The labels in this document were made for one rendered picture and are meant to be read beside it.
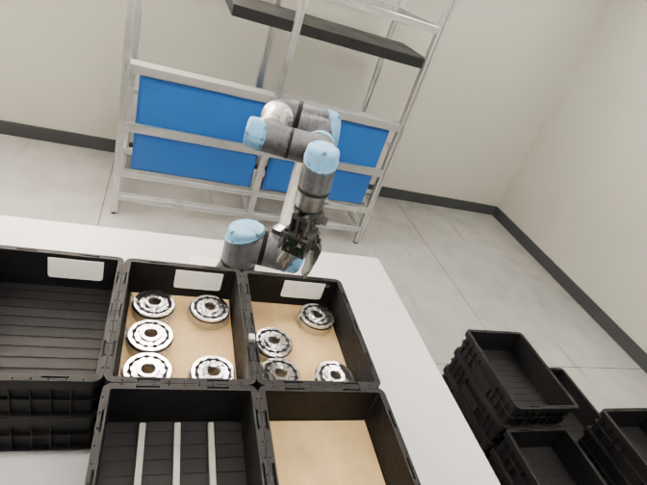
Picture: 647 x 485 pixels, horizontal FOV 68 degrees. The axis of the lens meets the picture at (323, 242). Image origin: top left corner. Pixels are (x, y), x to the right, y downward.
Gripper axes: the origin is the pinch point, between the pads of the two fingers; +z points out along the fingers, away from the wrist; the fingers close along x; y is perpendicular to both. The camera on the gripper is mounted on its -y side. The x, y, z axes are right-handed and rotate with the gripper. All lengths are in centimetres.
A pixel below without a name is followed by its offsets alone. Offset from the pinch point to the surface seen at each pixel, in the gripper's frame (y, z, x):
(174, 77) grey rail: -119, 13, -134
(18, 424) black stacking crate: 60, 17, -26
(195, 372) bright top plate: 32.5, 13.8, -5.8
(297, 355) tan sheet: 9.3, 18.9, 9.5
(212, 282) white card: 6.5, 12.2, -20.2
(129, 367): 40.2, 12.9, -17.6
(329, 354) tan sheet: 2.9, 19.5, 16.6
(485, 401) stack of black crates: -53, 61, 71
